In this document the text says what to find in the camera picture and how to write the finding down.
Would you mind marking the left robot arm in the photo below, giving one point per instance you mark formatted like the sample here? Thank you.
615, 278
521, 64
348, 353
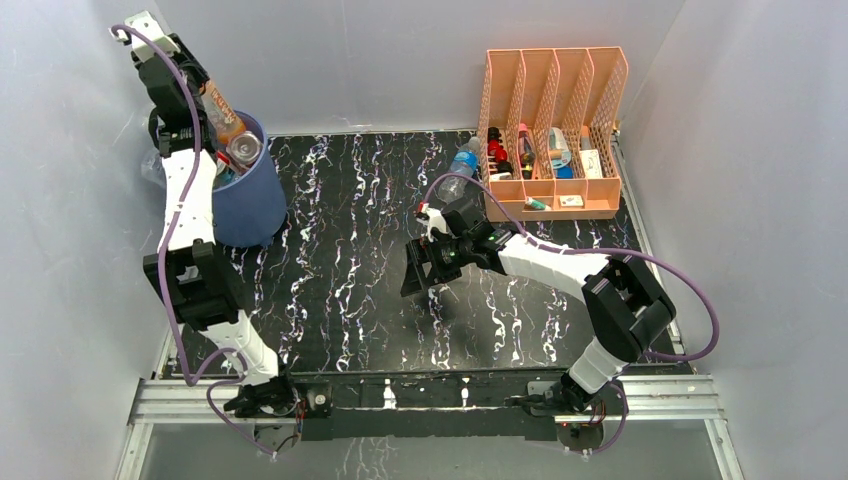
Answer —
196, 282

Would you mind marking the blue capped tube in organizer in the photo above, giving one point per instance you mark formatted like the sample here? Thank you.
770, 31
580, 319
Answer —
559, 154

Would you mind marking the red blue label clear bottle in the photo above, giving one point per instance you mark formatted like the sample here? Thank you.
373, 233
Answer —
224, 173

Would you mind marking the clear unlabelled plastic bottle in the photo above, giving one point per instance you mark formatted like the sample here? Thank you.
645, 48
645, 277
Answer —
152, 169

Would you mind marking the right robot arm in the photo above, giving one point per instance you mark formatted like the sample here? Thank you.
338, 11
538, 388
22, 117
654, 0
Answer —
627, 307

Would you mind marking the orange plastic file organizer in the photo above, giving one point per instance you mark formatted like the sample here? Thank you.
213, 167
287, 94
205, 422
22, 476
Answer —
546, 119

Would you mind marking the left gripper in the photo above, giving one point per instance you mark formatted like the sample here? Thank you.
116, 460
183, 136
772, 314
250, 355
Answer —
189, 62

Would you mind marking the red black items in organizer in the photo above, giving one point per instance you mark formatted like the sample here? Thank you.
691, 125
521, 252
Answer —
499, 166

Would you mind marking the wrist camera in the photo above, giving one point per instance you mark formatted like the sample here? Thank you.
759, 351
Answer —
147, 25
433, 221

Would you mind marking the brown tea bottle red label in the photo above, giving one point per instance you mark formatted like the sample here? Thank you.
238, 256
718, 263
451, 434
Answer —
244, 149

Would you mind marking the small white box front tray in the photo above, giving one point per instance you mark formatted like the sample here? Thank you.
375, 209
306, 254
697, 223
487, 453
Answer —
571, 201

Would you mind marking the white box in organizer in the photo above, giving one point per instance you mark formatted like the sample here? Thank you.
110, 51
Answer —
591, 164

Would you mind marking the blue label water bottle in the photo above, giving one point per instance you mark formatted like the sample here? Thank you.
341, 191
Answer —
464, 166

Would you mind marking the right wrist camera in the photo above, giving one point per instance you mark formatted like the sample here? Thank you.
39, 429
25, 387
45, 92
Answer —
433, 221

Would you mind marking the blue plastic bin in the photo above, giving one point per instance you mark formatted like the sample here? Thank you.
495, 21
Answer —
250, 210

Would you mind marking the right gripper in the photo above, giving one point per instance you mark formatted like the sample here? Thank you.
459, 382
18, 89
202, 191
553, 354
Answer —
436, 254

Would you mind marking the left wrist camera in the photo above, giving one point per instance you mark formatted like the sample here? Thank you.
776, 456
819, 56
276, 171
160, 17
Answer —
147, 25

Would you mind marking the orange drink bottle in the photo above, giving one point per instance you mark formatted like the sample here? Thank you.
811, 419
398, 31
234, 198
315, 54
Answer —
226, 122

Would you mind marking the dark bottle in organizer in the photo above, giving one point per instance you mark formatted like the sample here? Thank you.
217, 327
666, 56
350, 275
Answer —
526, 152

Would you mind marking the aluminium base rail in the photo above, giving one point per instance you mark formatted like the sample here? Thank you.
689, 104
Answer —
460, 403

